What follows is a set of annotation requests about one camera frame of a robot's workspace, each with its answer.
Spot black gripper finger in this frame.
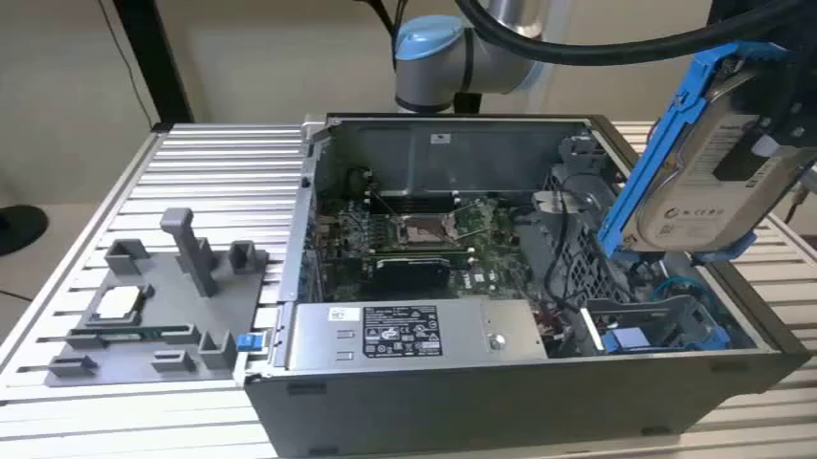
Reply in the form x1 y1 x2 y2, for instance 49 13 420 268
713 119 777 183

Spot hard disk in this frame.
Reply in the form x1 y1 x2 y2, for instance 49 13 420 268
601 326 649 356
598 41 800 265

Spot grey metal disk bay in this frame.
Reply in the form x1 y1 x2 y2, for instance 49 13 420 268
527 135 761 358

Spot green motherboard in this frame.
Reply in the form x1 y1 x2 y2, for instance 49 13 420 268
310 189 539 303

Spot CPU socket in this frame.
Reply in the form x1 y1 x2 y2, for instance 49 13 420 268
395 213 462 251

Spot black graphics card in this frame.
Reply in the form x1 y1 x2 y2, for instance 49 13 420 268
371 255 452 292

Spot black open PC case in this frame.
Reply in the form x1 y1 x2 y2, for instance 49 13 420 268
244 112 813 459

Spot silver power supply unit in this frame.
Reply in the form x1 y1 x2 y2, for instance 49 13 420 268
284 300 551 373

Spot grey parts rack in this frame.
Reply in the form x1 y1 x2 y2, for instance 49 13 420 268
44 208 275 388

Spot green RAM stick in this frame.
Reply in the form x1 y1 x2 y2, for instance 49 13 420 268
80 325 193 339

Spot silver CPU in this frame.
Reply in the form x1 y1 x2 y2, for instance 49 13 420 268
93 288 144 320

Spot black round stand base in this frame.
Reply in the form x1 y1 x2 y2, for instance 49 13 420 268
0 204 49 257

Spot blue wire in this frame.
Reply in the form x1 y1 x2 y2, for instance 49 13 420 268
654 270 707 312

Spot thick black cable hose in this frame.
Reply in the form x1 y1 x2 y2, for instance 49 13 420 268
452 0 817 66

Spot red wire bundle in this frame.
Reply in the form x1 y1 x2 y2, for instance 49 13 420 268
534 309 573 341

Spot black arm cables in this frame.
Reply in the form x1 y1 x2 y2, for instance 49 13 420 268
372 0 423 42

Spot black metal post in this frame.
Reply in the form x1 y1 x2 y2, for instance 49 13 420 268
111 0 196 125

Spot thin black wall cable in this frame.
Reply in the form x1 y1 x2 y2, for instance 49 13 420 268
99 0 157 126

